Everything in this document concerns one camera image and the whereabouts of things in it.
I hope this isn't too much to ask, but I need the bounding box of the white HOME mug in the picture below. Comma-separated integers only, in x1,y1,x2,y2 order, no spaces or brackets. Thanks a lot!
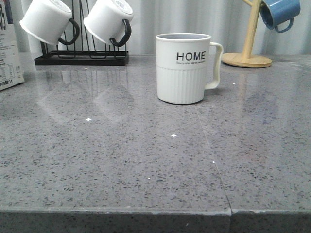
155,33,223,105

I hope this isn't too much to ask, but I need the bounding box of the white milk carton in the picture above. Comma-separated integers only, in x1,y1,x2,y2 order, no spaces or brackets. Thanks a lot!
0,0,24,90

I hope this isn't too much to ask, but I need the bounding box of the wooden mug tree stand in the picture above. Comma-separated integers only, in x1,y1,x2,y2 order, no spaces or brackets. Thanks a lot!
222,0,272,68

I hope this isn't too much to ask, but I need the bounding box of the white enamel mug right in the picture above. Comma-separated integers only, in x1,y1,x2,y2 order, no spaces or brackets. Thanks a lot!
84,0,134,47

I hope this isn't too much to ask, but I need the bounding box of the white enamel mug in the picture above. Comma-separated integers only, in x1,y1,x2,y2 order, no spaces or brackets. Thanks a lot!
84,0,134,47
19,0,80,45

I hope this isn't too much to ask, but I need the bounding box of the white enamel mug left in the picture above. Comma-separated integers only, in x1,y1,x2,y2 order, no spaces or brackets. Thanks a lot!
19,0,80,45

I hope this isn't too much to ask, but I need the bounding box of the blue hanging mug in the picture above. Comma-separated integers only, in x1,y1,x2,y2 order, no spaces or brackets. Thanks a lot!
259,0,301,33

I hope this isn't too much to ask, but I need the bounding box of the black wire mug rack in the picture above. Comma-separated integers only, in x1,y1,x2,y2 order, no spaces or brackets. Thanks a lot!
35,0,129,66

